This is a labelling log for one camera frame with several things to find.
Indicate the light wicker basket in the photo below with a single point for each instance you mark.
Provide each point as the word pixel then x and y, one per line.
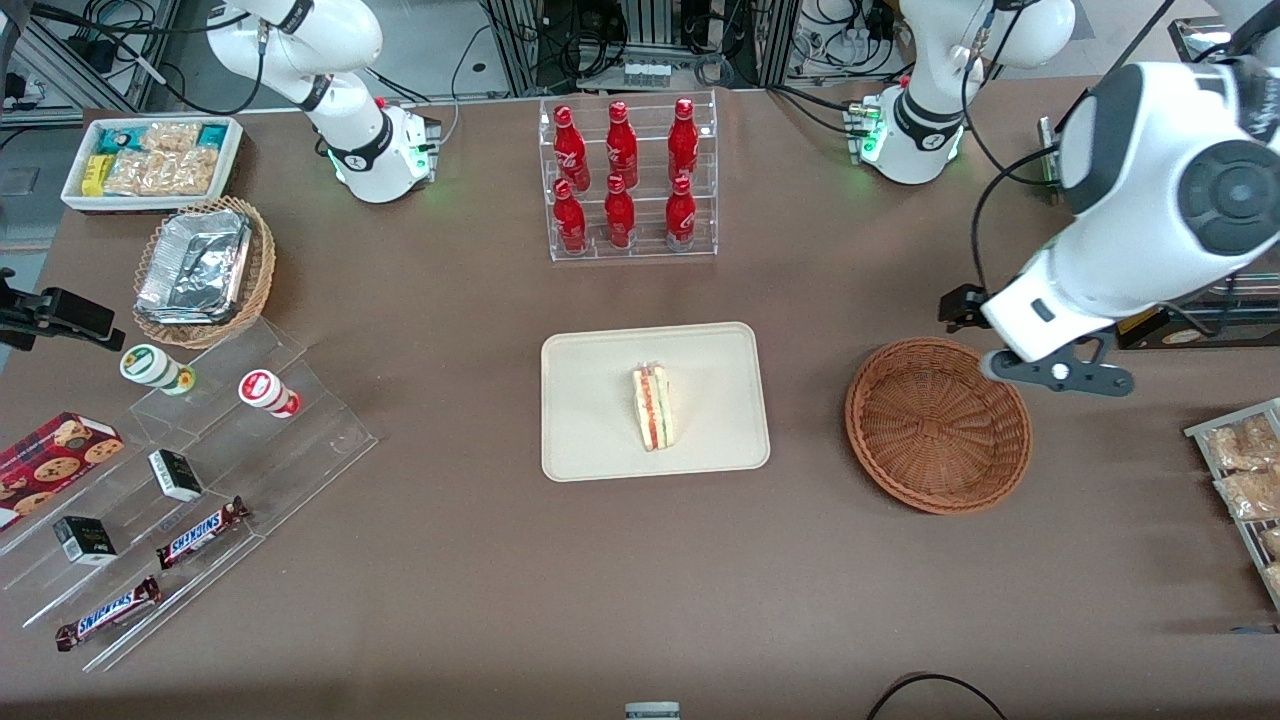
pixel 260 270

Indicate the black equipment rack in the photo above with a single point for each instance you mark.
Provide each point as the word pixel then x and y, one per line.
pixel 580 30

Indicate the yellow snack pack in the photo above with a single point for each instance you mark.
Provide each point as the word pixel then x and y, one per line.
pixel 94 175

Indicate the red cola bottle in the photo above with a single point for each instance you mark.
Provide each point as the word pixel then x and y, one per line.
pixel 621 145
pixel 619 215
pixel 569 220
pixel 570 150
pixel 683 145
pixel 680 215

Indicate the triangle sandwich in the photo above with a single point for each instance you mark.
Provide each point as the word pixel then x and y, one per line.
pixel 655 410

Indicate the Snickers chocolate bar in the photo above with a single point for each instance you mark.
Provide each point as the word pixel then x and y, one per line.
pixel 108 613
pixel 202 533

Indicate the small grey white device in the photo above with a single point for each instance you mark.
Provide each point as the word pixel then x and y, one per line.
pixel 652 712

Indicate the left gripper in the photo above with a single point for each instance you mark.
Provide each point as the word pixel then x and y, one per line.
pixel 962 306

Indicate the clear bag of snacks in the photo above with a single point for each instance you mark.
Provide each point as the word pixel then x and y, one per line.
pixel 135 172
pixel 170 136
pixel 1271 542
pixel 190 170
pixel 1250 495
pixel 1240 445

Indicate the silver foil packet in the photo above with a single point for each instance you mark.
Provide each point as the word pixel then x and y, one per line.
pixel 180 317
pixel 195 260

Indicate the clear acrylic bottle rack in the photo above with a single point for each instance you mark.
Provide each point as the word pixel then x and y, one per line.
pixel 650 95

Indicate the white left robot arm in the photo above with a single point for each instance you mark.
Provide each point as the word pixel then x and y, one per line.
pixel 1130 200

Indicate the brown wicker basket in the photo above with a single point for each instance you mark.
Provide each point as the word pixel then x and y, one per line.
pixel 930 430

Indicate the teal snack pack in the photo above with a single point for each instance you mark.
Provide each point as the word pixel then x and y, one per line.
pixel 213 135
pixel 118 138

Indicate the clear acrylic stepped display stand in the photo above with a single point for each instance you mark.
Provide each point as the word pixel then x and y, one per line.
pixel 280 450

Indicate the red-lid strawberry yogurt cup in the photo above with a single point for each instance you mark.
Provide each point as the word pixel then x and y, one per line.
pixel 265 390

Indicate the beige plastic serving tray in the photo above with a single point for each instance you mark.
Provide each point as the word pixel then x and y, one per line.
pixel 720 440

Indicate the white power strip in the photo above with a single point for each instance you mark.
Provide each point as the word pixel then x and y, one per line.
pixel 645 70

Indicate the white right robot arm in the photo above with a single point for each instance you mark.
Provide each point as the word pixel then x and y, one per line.
pixel 360 150

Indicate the green-lid sunflower yogurt cup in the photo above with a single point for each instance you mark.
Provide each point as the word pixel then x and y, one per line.
pixel 150 366

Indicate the black food warmer cabinet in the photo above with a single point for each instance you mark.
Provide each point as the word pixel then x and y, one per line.
pixel 1185 336

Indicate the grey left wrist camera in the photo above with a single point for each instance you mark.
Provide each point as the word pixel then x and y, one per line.
pixel 1060 374

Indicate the red tartan cookie box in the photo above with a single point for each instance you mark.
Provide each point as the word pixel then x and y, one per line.
pixel 55 460

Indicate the white rectangular snack bin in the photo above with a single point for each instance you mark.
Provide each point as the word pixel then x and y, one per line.
pixel 72 195

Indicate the small black box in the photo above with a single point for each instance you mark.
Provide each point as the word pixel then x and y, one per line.
pixel 85 540
pixel 176 475

